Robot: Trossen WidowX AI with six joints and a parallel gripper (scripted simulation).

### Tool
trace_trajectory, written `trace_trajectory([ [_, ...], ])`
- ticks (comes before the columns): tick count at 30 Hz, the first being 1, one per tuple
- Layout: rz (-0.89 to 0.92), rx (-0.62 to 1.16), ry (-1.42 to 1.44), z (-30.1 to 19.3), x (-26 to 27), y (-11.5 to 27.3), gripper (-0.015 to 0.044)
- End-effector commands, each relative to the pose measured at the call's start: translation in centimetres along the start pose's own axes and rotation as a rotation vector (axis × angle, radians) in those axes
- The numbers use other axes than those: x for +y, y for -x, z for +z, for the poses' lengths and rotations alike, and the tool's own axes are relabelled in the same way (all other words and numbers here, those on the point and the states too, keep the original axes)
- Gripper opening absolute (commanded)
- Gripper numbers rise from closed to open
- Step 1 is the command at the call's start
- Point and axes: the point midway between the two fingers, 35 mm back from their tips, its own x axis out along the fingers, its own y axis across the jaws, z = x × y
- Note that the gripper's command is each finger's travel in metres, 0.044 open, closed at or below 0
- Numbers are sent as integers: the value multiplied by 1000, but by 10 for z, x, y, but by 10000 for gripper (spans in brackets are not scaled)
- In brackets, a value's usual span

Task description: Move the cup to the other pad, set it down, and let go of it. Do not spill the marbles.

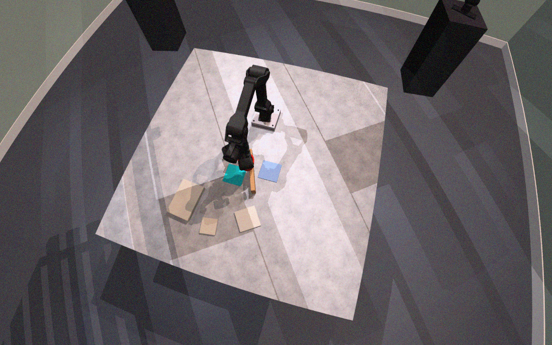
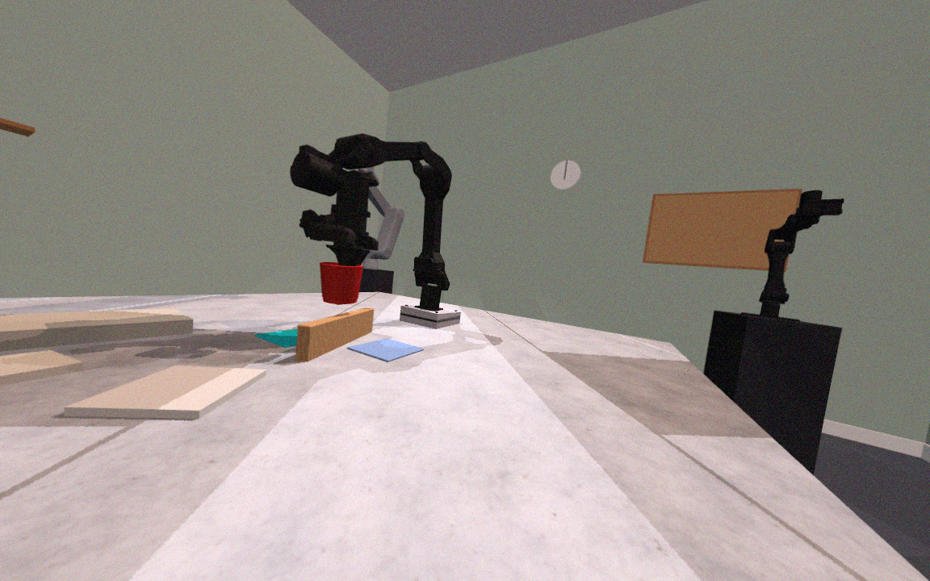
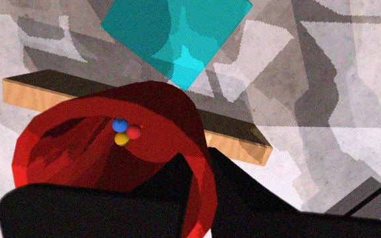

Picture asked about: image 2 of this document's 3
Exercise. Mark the red cup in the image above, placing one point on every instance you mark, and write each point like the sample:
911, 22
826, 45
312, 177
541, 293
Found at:
340, 284

